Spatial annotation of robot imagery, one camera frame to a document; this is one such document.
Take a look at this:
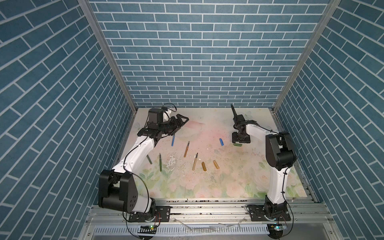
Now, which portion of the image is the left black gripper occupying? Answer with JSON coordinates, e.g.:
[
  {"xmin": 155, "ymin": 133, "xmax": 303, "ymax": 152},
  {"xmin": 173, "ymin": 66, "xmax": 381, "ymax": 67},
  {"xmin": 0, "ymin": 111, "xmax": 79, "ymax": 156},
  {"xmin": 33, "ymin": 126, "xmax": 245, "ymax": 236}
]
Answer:
[{"xmin": 157, "ymin": 113, "xmax": 188, "ymax": 136}]

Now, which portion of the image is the green pen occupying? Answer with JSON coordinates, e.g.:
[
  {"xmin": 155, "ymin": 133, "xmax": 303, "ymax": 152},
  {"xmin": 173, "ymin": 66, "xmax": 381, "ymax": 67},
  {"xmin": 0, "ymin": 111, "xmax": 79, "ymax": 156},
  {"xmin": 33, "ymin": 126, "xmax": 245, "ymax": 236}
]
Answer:
[
  {"xmin": 159, "ymin": 154, "xmax": 163, "ymax": 172},
  {"xmin": 147, "ymin": 155, "xmax": 153, "ymax": 165}
]

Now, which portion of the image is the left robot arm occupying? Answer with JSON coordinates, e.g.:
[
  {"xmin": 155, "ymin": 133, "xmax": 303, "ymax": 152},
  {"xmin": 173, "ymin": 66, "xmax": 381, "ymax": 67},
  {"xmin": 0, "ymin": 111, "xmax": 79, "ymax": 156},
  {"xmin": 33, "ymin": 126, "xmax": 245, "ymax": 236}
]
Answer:
[{"xmin": 98, "ymin": 107, "xmax": 189, "ymax": 218}]

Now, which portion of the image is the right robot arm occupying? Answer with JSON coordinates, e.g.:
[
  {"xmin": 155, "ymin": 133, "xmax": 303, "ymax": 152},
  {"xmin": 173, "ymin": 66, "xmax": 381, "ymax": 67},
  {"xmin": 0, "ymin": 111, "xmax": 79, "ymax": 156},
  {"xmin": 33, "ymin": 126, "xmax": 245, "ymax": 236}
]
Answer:
[{"xmin": 232, "ymin": 115, "xmax": 297, "ymax": 221}]

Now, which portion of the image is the brown pen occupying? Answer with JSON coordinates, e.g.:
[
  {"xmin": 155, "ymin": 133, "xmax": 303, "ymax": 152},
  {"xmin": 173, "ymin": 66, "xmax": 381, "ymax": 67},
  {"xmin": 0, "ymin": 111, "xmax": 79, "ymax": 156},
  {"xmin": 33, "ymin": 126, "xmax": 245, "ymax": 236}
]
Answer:
[{"xmin": 184, "ymin": 141, "xmax": 190, "ymax": 158}]

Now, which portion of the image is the tan pen cap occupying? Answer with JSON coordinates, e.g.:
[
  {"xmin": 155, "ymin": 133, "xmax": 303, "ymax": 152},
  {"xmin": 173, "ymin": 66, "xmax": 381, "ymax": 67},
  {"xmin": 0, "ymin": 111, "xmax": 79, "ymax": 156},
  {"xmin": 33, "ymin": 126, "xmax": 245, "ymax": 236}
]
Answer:
[{"xmin": 213, "ymin": 160, "xmax": 220, "ymax": 169}]

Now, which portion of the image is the tan pen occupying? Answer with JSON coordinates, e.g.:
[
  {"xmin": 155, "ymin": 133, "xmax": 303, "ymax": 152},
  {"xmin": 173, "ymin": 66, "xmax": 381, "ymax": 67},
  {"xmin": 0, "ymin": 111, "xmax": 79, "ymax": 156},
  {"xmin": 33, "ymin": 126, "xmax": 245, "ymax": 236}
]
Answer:
[{"xmin": 192, "ymin": 153, "xmax": 199, "ymax": 171}]

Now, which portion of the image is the floral table mat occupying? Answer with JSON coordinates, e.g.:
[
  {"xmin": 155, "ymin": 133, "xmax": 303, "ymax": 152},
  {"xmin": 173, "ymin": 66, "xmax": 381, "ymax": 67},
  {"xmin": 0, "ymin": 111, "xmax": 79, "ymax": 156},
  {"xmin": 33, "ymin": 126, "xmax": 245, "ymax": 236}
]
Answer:
[{"xmin": 117, "ymin": 107, "xmax": 308, "ymax": 199}]

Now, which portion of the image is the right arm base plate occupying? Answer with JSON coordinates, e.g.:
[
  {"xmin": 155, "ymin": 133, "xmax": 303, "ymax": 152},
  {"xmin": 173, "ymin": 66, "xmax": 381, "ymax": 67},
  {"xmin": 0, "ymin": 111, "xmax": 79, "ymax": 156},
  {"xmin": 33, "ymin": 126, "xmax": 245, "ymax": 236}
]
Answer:
[{"xmin": 246, "ymin": 203, "xmax": 292, "ymax": 222}]

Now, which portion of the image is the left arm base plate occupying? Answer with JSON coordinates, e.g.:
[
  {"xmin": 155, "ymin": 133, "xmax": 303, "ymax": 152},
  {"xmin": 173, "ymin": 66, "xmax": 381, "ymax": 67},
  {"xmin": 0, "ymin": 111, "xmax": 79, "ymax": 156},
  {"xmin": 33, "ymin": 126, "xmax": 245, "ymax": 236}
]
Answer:
[{"xmin": 128, "ymin": 206, "xmax": 171, "ymax": 223}]

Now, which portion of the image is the aluminium mounting rail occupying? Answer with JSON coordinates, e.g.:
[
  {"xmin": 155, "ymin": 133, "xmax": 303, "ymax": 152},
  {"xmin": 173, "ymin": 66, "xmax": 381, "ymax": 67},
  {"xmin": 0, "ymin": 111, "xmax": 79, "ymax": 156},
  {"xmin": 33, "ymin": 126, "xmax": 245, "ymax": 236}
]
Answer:
[{"xmin": 80, "ymin": 200, "xmax": 342, "ymax": 240}]

